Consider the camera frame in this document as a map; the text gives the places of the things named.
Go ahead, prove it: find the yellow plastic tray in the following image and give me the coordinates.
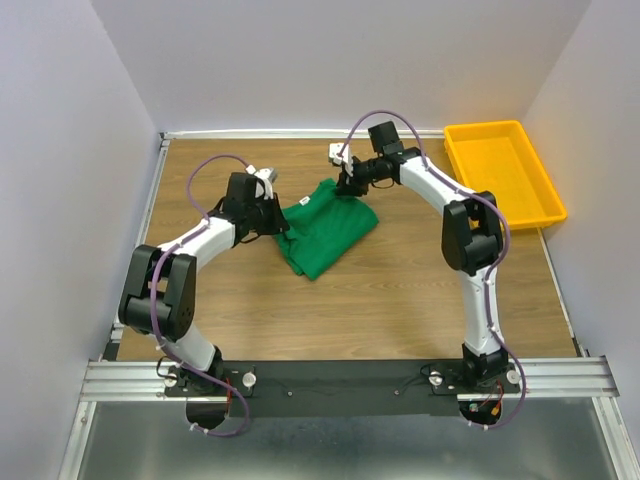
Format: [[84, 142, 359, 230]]
[[444, 120, 567, 230]]

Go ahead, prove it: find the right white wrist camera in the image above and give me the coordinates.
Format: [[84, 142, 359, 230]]
[[328, 143, 353, 176]]

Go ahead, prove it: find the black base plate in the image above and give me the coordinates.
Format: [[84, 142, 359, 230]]
[[159, 359, 520, 431]]

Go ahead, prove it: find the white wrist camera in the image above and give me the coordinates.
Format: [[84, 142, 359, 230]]
[[245, 165, 278, 200], [328, 143, 353, 176]]

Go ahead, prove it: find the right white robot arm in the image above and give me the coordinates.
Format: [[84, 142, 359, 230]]
[[328, 121, 509, 392]]

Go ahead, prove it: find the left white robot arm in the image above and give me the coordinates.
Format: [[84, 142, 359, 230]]
[[118, 167, 289, 395]]

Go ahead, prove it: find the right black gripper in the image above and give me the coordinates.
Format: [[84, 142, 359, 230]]
[[334, 156, 382, 200]]

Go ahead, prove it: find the green t shirt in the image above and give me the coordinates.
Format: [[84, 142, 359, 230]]
[[275, 178, 379, 281]]

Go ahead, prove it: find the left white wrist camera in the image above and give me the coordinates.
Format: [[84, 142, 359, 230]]
[[245, 165, 278, 200]]

